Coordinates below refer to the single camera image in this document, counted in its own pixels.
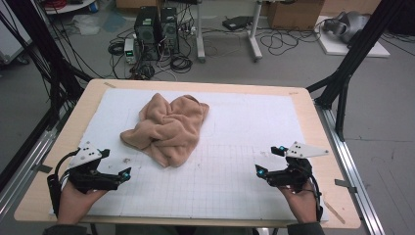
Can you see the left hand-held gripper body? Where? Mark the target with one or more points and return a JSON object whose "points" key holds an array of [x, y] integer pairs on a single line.
{"points": [[85, 156]]}

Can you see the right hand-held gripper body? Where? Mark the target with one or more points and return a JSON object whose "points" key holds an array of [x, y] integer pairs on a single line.
{"points": [[295, 174]]}

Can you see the beige towel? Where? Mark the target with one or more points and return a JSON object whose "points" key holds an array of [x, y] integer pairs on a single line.
{"points": [[166, 130]]}

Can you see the person's right hand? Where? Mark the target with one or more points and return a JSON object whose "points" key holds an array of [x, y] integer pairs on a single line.
{"points": [[301, 204]]}

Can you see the person's left hand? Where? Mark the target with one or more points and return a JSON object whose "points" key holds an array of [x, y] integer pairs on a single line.
{"points": [[76, 204]]}

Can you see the white foam mat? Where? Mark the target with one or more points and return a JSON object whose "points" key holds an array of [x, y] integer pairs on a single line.
{"points": [[244, 130]]}

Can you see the thin wooden stick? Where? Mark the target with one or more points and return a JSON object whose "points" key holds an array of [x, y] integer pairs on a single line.
{"points": [[334, 212]]}

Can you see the grey power supply unit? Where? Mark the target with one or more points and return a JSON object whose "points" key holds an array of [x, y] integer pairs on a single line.
{"points": [[130, 50]]}

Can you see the white board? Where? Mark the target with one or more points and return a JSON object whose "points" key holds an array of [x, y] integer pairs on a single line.
{"points": [[336, 49]]}

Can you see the clear plastic bag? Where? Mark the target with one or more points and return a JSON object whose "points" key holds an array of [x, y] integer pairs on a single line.
{"points": [[86, 25]]}

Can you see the large black computer tower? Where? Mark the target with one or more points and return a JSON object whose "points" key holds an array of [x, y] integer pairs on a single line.
{"points": [[147, 29]]}

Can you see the blue floor sheet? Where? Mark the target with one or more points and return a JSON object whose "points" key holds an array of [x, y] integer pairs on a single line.
{"points": [[115, 22]]}

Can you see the flat black device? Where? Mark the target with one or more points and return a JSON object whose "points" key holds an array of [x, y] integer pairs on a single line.
{"points": [[237, 23]]}

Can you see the cardboard box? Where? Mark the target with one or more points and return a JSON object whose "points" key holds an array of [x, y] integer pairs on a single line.
{"points": [[293, 14]]}

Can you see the slim black computer tower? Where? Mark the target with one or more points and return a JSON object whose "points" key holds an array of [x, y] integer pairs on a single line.
{"points": [[169, 29]]}

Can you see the grey machine part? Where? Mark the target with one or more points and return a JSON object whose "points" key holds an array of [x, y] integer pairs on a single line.
{"points": [[350, 24]]}

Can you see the round white table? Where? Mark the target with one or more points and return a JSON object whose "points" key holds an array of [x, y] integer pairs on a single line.
{"points": [[70, 8]]}

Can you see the grey metal bracket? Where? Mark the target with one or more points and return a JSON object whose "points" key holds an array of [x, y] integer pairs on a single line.
{"points": [[345, 185]]}

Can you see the aluminium rail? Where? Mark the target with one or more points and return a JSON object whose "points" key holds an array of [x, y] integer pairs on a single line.
{"points": [[354, 182], [29, 160]]}

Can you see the black metal frame stand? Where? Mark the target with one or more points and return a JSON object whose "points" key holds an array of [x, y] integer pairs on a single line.
{"points": [[359, 49], [42, 49]]}

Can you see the white desk frame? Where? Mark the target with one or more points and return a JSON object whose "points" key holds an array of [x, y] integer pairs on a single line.
{"points": [[200, 32]]}

